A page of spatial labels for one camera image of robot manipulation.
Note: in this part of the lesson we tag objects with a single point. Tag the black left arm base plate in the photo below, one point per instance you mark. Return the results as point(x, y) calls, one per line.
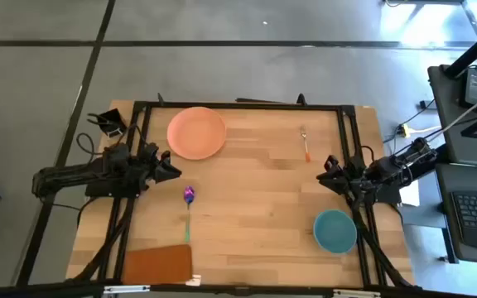
point(106, 191)

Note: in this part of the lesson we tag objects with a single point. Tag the small black camera mount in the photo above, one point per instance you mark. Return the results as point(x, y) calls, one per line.
point(112, 122)

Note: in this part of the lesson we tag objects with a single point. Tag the small white tag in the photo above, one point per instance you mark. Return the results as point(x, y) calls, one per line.
point(194, 281)

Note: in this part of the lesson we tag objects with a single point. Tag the white paper sheet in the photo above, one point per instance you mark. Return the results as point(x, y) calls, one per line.
point(410, 194)

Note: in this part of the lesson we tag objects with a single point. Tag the orange round plate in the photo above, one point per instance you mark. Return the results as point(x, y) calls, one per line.
point(196, 133)

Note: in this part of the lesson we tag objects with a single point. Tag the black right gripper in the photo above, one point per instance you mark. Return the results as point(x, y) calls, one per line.
point(351, 176)

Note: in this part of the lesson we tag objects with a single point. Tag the teal bowl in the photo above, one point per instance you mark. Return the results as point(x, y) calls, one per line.
point(335, 232)

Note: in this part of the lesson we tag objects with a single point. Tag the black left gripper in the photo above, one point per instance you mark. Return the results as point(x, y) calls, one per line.
point(152, 159)

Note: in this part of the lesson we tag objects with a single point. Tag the grey equipment cart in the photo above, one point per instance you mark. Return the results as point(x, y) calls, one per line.
point(454, 132)

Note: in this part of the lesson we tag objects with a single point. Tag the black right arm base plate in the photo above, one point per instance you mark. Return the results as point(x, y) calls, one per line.
point(389, 194)

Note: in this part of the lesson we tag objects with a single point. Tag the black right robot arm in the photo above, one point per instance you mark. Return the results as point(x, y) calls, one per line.
point(396, 167)

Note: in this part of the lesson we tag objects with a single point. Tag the silver frame bracket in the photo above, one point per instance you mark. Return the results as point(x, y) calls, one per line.
point(354, 294)
point(126, 289)

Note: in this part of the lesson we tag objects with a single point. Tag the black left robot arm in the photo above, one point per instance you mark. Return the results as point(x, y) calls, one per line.
point(77, 174)

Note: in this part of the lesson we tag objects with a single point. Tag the black metal table frame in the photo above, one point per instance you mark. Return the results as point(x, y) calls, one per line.
point(242, 106)

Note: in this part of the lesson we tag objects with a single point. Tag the black diagonal pole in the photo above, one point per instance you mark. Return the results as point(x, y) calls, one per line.
point(476, 47)

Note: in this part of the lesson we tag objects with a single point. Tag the yellow plug connector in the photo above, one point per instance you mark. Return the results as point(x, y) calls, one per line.
point(406, 130)

